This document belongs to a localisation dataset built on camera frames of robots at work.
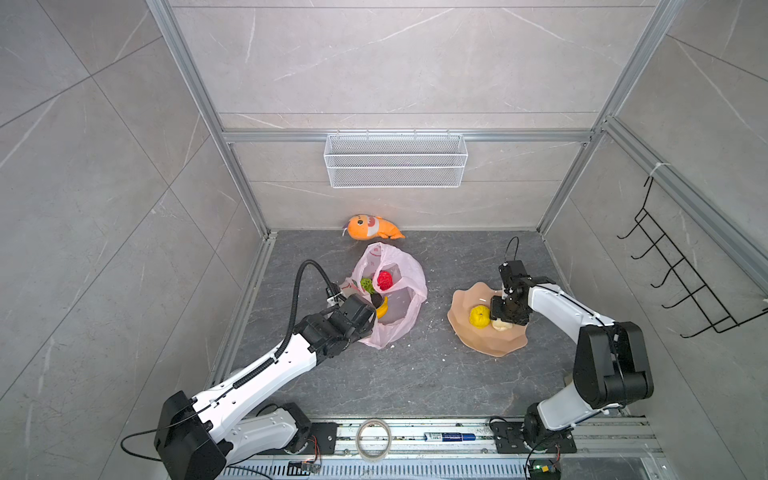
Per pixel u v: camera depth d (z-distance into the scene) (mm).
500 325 881
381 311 953
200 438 373
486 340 900
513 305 728
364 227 1107
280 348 482
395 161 1007
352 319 572
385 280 977
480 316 895
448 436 730
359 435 747
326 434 736
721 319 581
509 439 728
